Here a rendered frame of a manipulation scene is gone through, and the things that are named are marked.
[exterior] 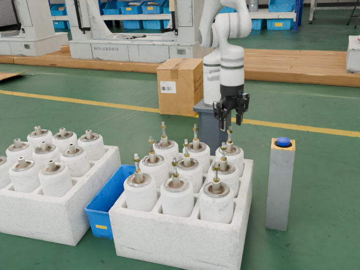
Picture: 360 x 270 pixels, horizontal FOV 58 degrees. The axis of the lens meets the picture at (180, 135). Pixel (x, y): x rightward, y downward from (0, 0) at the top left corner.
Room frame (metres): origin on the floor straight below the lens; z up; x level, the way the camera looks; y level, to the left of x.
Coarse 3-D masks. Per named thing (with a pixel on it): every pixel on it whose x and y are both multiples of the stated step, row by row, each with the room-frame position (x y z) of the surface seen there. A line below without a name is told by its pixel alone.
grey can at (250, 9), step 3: (249, 0) 5.50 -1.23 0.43; (252, 0) 5.45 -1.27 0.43; (255, 0) 5.44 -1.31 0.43; (258, 0) 5.50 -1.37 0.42; (249, 3) 5.48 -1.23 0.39; (252, 3) 5.45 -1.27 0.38; (255, 3) 5.44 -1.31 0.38; (249, 6) 5.49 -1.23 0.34; (252, 6) 5.45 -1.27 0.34; (255, 6) 5.44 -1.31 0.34; (249, 9) 5.49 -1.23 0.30; (252, 9) 5.45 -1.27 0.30; (255, 9) 5.44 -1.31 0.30
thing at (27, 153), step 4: (28, 148) 1.09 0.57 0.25; (32, 148) 1.11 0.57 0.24; (8, 152) 1.07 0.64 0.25; (12, 152) 1.07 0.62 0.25; (16, 152) 1.07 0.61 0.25; (20, 152) 1.07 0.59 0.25; (24, 152) 1.07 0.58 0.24; (28, 152) 1.09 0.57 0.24; (32, 152) 1.10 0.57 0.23; (8, 156) 1.07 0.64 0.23; (12, 156) 1.06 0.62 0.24; (16, 156) 1.06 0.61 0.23; (20, 156) 1.06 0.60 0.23; (24, 156) 1.07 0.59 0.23; (28, 156) 1.08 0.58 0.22; (32, 156) 1.10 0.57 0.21; (12, 160) 1.06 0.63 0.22; (16, 160) 1.06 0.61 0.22; (12, 164) 1.07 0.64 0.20
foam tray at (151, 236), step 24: (240, 192) 0.83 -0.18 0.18; (120, 216) 0.76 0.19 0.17; (144, 216) 0.74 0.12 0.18; (168, 216) 0.74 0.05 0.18; (192, 216) 0.73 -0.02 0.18; (240, 216) 0.72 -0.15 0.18; (120, 240) 0.77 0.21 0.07; (144, 240) 0.74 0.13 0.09; (168, 240) 0.72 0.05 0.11; (192, 240) 0.70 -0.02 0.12; (216, 240) 0.67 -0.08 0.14; (240, 240) 0.67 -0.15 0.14; (168, 264) 0.72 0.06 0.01; (192, 264) 0.70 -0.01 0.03; (216, 264) 0.67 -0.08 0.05; (240, 264) 0.69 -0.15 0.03
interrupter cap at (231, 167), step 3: (219, 162) 0.89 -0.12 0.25; (228, 162) 0.89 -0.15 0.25; (213, 165) 0.88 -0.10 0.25; (219, 165) 0.88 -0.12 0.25; (228, 165) 0.88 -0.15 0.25; (231, 165) 0.87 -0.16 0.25; (234, 165) 0.87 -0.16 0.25; (228, 168) 0.86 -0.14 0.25; (231, 168) 0.85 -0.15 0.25; (234, 168) 0.85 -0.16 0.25; (213, 171) 0.85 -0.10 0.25; (219, 171) 0.84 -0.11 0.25; (222, 171) 0.84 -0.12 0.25; (225, 171) 0.84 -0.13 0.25; (228, 171) 0.84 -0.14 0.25; (231, 171) 0.83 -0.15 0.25; (234, 171) 0.84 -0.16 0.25; (219, 174) 0.83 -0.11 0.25; (222, 174) 0.83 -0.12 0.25; (225, 174) 0.83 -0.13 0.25; (228, 174) 0.83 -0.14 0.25
